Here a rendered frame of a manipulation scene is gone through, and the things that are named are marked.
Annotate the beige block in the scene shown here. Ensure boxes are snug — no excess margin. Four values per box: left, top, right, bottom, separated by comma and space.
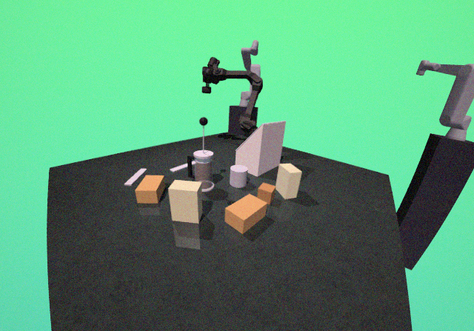
168, 180, 202, 223
276, 164, 302, 199

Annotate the small orange block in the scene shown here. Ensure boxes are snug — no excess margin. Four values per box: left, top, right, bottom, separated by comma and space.
257, 183, 276, 204

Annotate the orange rectangular block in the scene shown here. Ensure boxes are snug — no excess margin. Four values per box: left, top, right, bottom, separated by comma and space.
224, 194, 267, 235
136, 175, 166, 204

